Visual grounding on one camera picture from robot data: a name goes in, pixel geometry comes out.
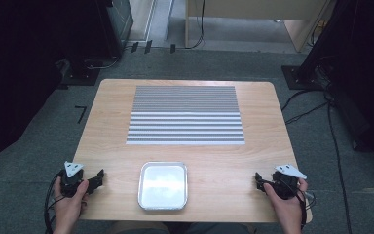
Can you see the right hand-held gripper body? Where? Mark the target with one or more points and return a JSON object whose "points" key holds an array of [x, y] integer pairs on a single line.
{"points": [[285, 185]]}

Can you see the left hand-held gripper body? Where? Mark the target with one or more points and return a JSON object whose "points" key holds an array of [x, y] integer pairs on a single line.
{"points": [[71, 178]]}

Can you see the person's right hand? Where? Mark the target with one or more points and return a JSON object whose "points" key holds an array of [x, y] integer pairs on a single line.
{"points": [[285, 209]]}

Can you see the person's left hand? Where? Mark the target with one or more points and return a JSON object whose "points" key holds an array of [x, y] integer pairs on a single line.
{"points": [[68, 204]]}

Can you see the square metal tray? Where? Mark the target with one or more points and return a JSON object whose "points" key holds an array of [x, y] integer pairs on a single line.
{"points": [[163, 186]]}

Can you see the grey white striped mat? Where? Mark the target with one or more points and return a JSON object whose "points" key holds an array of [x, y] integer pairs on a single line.
{"points": [[185, 115]]}

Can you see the dark curtain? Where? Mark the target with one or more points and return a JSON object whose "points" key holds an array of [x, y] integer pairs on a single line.
{"points": [[16, 65], [363, 65]]}

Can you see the dark equipment cabinet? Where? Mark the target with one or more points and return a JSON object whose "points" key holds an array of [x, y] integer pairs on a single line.
{"points": [[118, 22]]}

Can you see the light wooden desk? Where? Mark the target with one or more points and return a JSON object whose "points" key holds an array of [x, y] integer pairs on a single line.
{"points": [[259, 9]]}

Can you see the black stand base plate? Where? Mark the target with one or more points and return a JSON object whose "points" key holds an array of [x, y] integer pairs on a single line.
{"points": [[300, 79], [79, 78]]}

